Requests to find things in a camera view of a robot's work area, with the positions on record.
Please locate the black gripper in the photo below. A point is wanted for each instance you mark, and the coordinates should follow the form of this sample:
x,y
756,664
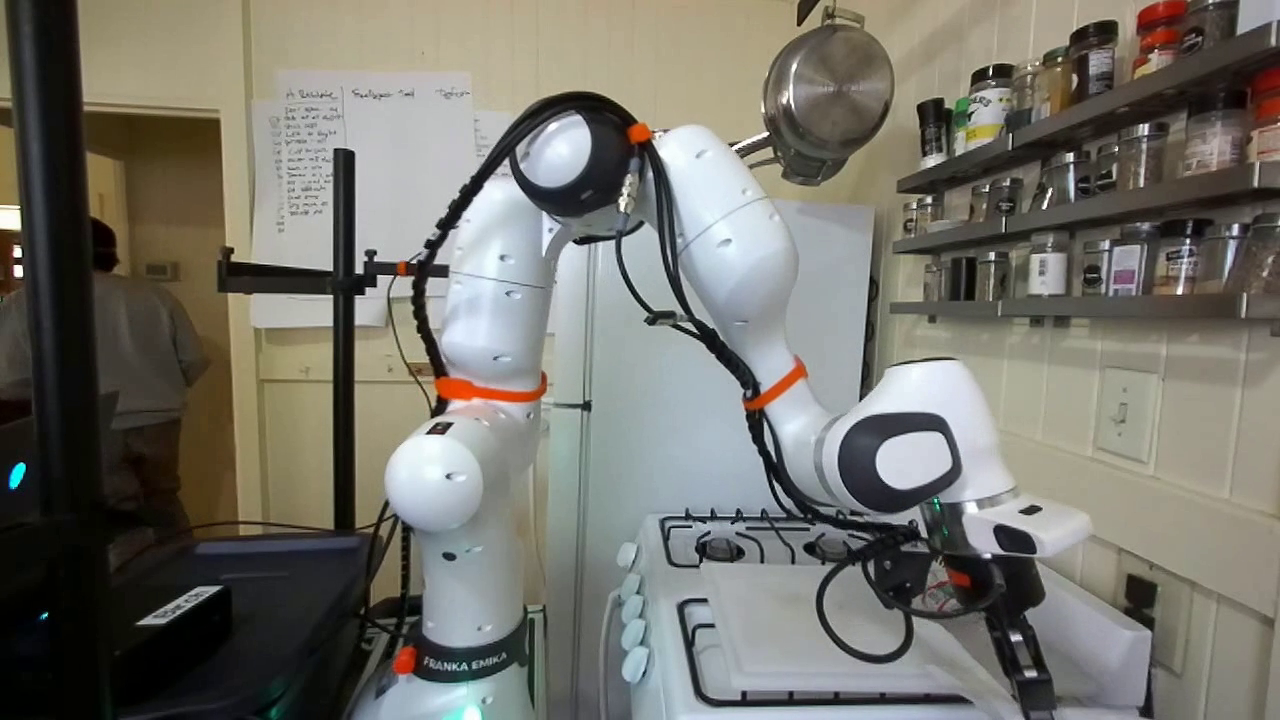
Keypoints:
x,y
940,585

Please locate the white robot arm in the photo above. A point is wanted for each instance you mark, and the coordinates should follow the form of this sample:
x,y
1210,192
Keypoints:
x,y
915,460

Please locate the white chopping board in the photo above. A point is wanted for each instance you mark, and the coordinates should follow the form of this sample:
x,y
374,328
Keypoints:
x,y
1093,654

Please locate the white gas stove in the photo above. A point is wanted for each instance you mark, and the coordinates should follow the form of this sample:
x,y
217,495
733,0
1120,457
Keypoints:
x,y
756,641

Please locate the black stove burner grate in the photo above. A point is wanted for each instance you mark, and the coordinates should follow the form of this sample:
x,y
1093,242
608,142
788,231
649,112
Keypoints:
x,y
695,541

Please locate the metal spice rack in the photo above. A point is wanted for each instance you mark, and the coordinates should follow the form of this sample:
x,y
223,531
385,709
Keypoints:
x,y
1135,204

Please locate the white refrigerator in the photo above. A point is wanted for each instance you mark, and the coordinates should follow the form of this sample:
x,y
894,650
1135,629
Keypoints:
x,y
641,423

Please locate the large white-label spice jar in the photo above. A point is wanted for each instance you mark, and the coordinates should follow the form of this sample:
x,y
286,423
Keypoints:
x,y
988,103

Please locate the hanging steel pot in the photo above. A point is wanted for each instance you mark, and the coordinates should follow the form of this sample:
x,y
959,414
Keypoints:
x,y
824,92

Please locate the person in grey shirt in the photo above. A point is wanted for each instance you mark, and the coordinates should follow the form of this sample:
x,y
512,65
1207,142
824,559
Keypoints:
x,y
147,362

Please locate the wall power outlet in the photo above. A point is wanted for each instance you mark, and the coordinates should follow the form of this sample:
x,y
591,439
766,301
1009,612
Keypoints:
x,y
1164,600

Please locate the white wall switch plate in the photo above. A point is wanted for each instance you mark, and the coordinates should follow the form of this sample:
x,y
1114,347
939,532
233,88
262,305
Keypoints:
x,y
1127,414

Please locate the black camera stand pole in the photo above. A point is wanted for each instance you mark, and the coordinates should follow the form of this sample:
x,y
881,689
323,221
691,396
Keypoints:
x,y
341,282

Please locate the paper sheet on wall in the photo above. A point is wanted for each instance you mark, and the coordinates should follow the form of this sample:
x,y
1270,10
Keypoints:
x,y
412,142

